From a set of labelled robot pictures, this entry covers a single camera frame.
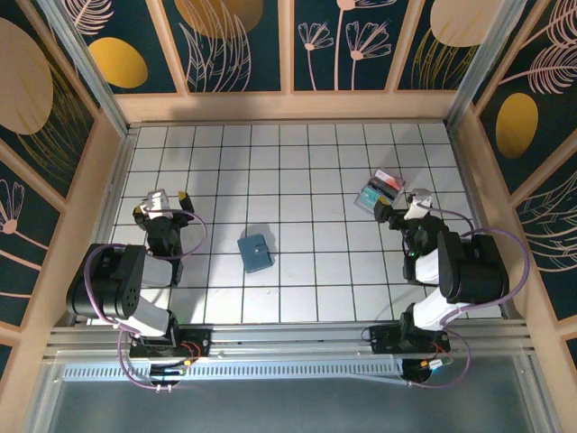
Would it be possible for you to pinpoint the black card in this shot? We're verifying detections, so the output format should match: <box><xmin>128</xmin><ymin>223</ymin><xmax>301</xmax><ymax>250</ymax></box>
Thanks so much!
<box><xmin>367</xmin><ymin>178</ymin><xmax>400</xmax><ymax>199</ymax></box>

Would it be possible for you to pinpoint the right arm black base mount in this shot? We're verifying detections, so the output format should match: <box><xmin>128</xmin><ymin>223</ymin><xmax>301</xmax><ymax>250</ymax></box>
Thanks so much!
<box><xmin>362</xmin><ymin>325</ymin><xmax>452</xmax><ymax>355</ymax></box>

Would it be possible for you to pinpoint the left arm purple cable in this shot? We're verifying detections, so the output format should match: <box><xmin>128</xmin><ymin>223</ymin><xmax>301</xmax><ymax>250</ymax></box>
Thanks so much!
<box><xmin>83</xmin><ymin>209</ymin><xmax>208</xmax><ymax>392</ymax></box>

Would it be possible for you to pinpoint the slotted grey cable duct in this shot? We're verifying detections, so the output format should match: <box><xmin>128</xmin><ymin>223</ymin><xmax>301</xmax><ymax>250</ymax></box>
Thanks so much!
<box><xmin>62</xmin><ymin>360</ymin><xmax>407</xmax><ymax>383</ymax></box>

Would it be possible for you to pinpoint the teal leather card holder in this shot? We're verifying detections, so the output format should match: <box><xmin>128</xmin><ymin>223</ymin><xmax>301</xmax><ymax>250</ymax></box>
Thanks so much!
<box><xmin>236</xmin><ymin>234</ymin><xmax>275</xmax><ymax>274</ymax></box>

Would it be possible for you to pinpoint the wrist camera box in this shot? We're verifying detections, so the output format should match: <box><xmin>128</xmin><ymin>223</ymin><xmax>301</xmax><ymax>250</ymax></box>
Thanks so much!
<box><xmin>140</xmin><ymin>189</ymin><xmax>170</xmax><ymax>216</ymax></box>
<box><xmin>404</xmin><ymin>188</ymin><xmax>434</xmax><ymax>221</ymax></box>

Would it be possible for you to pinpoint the grey metal sheet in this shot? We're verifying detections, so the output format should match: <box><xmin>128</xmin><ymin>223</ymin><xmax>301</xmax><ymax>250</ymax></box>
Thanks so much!
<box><xmin>26</xmin><ymin>378</ymin><xmax>558</xmax><ymax>433</ymax></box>

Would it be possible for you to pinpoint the aluminium mounting rail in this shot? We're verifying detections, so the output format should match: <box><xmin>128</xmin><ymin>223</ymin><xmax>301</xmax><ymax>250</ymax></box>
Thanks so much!
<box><xmin>42</xmin><ymin>320</ymin><xmax>537</xmax><ymax>362</ymax></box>

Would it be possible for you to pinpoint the teal card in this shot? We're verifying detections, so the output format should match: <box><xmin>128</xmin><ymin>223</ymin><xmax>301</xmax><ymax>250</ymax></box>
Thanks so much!
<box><xmin>358</xmin><ymin>187</ymin><xmax>384</xmax><ymax>209</ymax></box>

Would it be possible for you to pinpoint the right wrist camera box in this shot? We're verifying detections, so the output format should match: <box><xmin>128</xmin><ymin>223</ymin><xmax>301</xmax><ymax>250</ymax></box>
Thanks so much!
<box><xmin>404</xmin><ymin>188</ymin><xmax>434</xmax><ymax>221</ymax></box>

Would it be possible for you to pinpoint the white card red circle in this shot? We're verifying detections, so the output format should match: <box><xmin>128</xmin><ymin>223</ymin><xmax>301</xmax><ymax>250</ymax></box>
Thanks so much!
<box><xmin>376</xmin><ymin>169</ymin><xmax>406</xmax><ymax>190</ymax></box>

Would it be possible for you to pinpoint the clear plastic card box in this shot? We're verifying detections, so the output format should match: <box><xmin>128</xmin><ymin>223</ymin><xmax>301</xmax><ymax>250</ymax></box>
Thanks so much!
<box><xmin>353</xmin><ymin>167</ymin><xmax>407</xmax><ymax>212</ymax></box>

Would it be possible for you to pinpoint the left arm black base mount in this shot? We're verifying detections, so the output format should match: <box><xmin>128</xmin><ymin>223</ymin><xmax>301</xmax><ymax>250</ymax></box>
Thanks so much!
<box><xmin>129</xmin><ymin>327</ymin><xmax>213</xmax><ymax>360</ymax></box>

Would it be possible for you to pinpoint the aluminium corner post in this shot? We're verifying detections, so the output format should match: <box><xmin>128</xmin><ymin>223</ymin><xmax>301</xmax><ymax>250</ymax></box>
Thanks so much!
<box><xmin>444</xmin><ymin>0</ymin><xmax>528</xmax><ymax>132</ymax></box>
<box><xmin>38</xmin><ymin>0</ymin><xmax>139</xmax><ymax>136</ymax></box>

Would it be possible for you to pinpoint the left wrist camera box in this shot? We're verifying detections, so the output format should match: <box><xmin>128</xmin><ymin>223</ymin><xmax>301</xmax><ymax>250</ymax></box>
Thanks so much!
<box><xmin>140</xmin><ymin>189</ymin><xmax>170</xmax><ymax>216</ymax></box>

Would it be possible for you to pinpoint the aluminium side rail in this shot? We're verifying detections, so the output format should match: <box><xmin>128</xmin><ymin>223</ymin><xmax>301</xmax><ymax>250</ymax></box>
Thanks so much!
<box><xmin>445</xmin><ymin>121</ymin><xmax>519</xmax><ymax>317</ymax></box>
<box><xmin>71</xmin><ymin>128</ymin><xmax>136</xmax><ymax>326</ymax></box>

